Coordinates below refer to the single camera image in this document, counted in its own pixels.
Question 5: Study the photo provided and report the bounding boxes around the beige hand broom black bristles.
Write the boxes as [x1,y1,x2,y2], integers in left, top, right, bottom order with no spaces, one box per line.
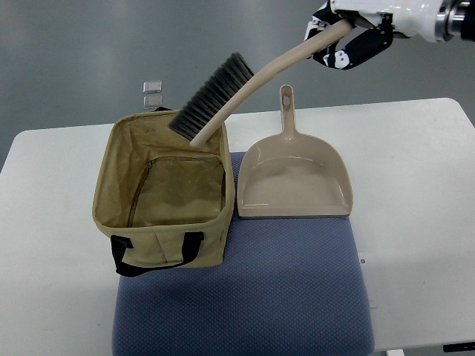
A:
[168,19,353,148]

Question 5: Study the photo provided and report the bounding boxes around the upper metal floor plate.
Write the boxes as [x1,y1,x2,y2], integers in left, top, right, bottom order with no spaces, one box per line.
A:
[142,79,163,93]

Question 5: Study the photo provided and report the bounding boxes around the lower metal floor plate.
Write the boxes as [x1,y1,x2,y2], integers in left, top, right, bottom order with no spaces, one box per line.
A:
[143,93,163,110]

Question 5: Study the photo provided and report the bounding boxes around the blue grey cushion mat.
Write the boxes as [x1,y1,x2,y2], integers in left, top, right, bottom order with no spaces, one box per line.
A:
[112,151,375,356]

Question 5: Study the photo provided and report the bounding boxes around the metal floor plate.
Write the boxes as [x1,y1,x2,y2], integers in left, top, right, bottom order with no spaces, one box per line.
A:
[142,79,163,93]
[143,93,163,110]

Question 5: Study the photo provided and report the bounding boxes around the yellow fabric bag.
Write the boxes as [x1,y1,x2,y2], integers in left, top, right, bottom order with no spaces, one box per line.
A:
[92,111,235,277]

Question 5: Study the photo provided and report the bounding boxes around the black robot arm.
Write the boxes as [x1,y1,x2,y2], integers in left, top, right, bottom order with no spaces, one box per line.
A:
[435,0,474,42]

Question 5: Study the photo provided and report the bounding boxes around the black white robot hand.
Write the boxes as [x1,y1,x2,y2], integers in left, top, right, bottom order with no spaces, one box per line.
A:
[304,1,455,70]

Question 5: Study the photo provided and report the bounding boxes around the beige plastic dustpan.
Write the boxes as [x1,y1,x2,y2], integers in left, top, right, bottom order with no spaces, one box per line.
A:
[236,85,353,218]

